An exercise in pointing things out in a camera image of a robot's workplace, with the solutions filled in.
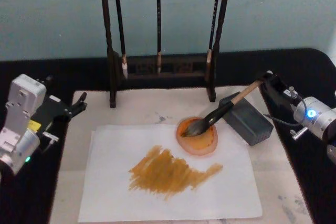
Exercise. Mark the hanging black calligraphy brush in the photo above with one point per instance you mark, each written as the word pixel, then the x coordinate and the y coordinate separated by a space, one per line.
pixel 120 22
pixel 158 24
pixel 214 19

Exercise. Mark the dark wooden brush rack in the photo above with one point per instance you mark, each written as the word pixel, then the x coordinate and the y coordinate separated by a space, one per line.
pixel 168 75

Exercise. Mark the orange stained paint dish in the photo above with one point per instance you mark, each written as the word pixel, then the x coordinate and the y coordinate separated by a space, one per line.
pixel 202 145

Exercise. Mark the white felt mat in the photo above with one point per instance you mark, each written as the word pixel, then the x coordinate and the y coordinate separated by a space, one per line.
pixel 273 171

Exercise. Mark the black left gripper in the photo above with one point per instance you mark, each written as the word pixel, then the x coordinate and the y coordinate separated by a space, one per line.
pixel 51 113

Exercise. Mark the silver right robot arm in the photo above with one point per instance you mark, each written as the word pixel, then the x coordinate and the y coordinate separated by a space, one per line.
pixel 315 119

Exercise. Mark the white paper sheet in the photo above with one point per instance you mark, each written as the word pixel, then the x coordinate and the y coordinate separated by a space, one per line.
pixel 110 197

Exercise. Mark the black table cloth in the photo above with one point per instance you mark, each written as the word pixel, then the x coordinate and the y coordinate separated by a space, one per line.
pixel 294 66

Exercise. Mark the dark grey rectangular block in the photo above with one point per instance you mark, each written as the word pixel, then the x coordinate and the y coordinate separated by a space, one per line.
pixel 249 121

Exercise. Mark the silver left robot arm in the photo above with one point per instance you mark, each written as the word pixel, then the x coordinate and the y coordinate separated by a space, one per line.
pixel 18 119

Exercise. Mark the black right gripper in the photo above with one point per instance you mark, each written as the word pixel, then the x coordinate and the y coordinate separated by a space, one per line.
pixel 281 90

